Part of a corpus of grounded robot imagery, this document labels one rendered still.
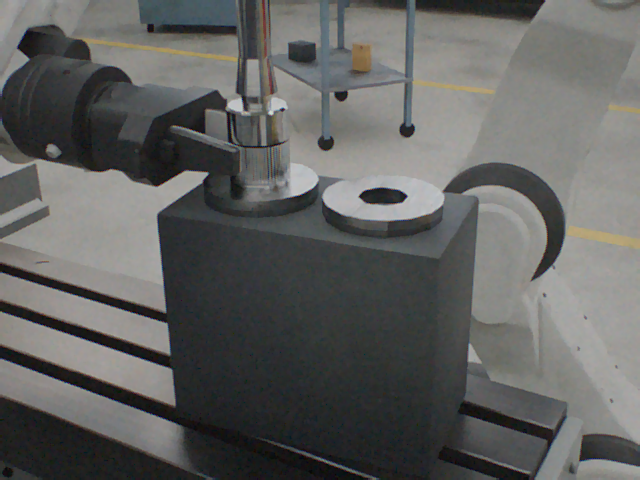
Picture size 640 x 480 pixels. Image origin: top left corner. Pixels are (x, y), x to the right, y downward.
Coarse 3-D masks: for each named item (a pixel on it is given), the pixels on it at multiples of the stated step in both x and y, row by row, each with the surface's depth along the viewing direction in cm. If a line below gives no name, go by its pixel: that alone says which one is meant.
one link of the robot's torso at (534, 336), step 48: (480, 192) 90; (480, 240) 91; (528, 240) 90; (480, 288) 93; (528, 288) 98; (480, 336) 98; (528, 336) 95; (576, 336) 100; (528, 384) 102; (576, 384) 99; (624, 384) 106; (624, 432) 99
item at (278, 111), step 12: (228, 108) 64; (240, 108) 63; (252, 108) 63; (264, 108) 63; (276, 108) 63; (288, 108) 64; (228, 120) 64; (240, 120) 63; (252, 120) 63; (264, 120) 63; (276, 120) 63
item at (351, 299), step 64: (192, 192) 68; (256, 192) 65; (320, 192) 68; (384, 192) 65; (192, 256) 65; (256, 256) 63; (320, 256) 61; (384, 256) 59; (448, 256) 59; (192, 320) 67; (256, 320) 65; (320, 320) 63; (384, 320) 61; (448, 320) 63; (192, 384) 70; (256, 384) 68; (320, 384) 65; (384, 384) 63; (448, 384) 66; (320, 448) 68; (384, 448) 65
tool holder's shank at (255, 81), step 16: (240, 0) 60; (256, 0) 60; (240, 16) 61; (256, 16) 61; (240, 32) 61; (256, 32) 61; (240, 48) 62; (256, 48) 62; (240, 64) 62; (256, 64) 62; (272, 64) 63; (240, 80) 63; (256, 80) 62; (272, 80) 63; (256, 96) 63
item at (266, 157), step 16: (240, 128) 63; (256, 128) 63; (272, 128) 63; (288, 128) 65; (240, 144) 64; (256, 144) 63; (272, 144) 64; (288, 144) 65; (256, 160) 64; (272, 160) 64; (288, 160) 66; (240, 176) 65; (256, 176) 64; (272, 176) 65; (288, 176) 66
